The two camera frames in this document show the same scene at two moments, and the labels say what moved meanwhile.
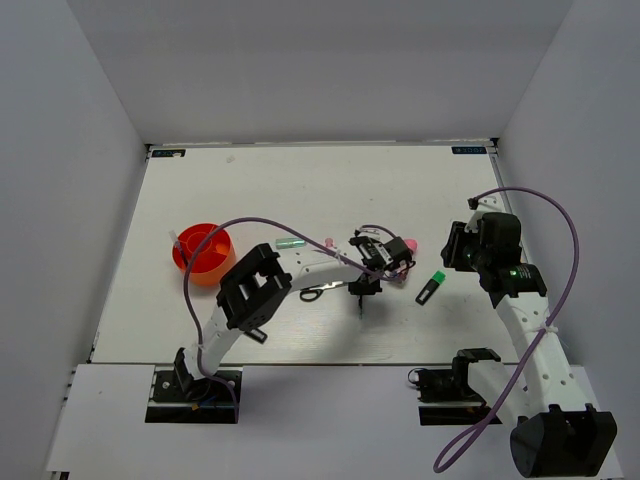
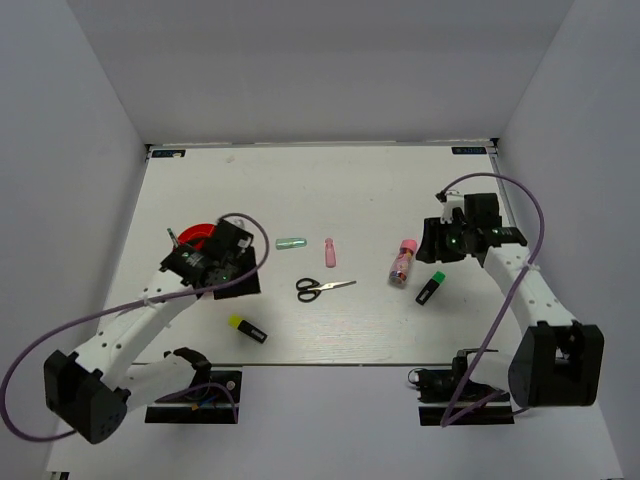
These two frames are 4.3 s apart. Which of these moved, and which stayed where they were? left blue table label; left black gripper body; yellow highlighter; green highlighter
Moved: left black gripper body
Stayed: left blue table label; yellow highlighter; green highlighter
